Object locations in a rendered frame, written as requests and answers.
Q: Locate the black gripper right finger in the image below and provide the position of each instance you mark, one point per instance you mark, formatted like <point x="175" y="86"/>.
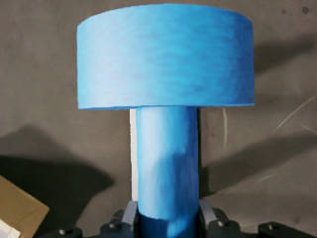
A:
<point x="212" y="223"/>

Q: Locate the small open wooden crate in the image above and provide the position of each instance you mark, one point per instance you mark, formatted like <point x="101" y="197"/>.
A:
<point x="20" y="214"/>

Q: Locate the white bolted cradle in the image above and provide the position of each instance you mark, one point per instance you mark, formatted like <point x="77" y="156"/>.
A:
<point x="134" y="154"/>

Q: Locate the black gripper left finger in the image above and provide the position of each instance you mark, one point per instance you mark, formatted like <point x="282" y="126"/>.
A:
<point x="129" y="227"/>

